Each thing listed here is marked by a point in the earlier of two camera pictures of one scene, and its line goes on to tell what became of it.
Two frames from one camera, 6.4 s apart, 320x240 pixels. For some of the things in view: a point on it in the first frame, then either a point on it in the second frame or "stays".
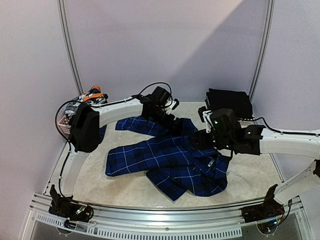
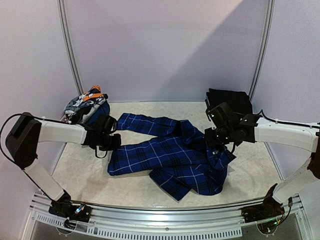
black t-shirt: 237,101 stays
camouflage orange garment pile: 93,97 stays
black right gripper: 195,139 → 210,136
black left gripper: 167,124 → 117,144
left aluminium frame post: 68,45 stays
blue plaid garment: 174,162 stays
